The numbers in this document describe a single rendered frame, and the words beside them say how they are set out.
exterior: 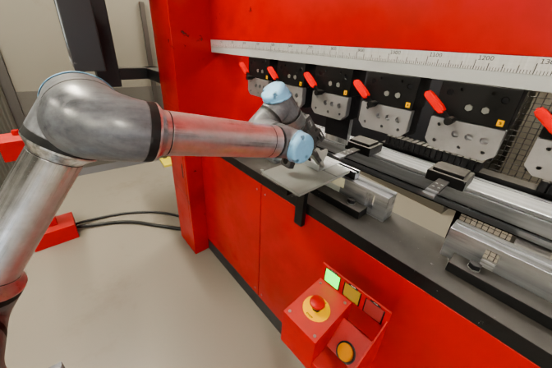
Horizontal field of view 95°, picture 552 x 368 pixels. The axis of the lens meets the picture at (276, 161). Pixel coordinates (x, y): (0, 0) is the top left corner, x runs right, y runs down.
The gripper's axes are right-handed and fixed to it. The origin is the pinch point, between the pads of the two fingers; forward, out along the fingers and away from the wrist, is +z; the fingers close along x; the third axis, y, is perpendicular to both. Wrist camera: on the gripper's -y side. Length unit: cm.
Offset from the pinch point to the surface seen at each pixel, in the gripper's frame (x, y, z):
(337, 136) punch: -2.1, 12.5, -1.8
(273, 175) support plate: 2.4, -13.7, -10.8
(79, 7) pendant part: 95, -8, -71
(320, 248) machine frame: -12.5, -22.4, 18.0
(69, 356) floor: 57, -136, 16
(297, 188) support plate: -8.6, -13.0, -10.2
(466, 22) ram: -32, 34, -30
